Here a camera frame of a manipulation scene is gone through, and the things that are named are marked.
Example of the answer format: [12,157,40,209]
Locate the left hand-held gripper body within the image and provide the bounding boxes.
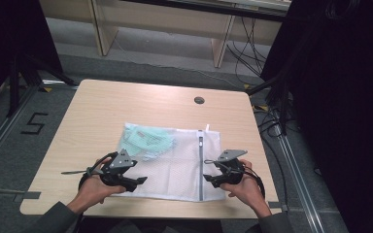
[99,149,139,188]

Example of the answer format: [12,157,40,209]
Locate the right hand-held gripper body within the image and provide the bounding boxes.
[215,149,249,187]

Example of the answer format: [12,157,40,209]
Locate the white mesh laundry bag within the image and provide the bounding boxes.
[115,121,226,202]

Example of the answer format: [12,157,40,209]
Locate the person's right hand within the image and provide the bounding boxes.
[219,157,273,218]

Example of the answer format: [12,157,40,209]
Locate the person's left hand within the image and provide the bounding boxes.
[67,158,128,216]

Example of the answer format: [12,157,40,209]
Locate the mint green garment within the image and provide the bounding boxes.
[119,124,177,161]

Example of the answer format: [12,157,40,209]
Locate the black metal stand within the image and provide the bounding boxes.
[5,52,80,118]
[245,72,294,137]

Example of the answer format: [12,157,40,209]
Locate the black curtain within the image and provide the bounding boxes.
[0,0,64,115]
[260,0,373,233]

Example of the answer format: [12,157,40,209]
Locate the light wooden shelf unit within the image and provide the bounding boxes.
[38,0,293,69]

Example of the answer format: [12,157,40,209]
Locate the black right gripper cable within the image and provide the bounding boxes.
[242,161,266,199]

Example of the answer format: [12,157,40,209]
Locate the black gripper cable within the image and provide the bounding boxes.
[242,161,266,199]
[61,150,119,192]

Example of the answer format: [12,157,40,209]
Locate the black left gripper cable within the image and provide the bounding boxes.
[61,150,119,192]

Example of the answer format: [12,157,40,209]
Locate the aluminium floor rail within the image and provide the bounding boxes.
[0,84,43,178]
[270,122,326,233]

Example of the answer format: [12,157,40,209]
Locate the black floor cables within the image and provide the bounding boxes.
[225,16,275,85]

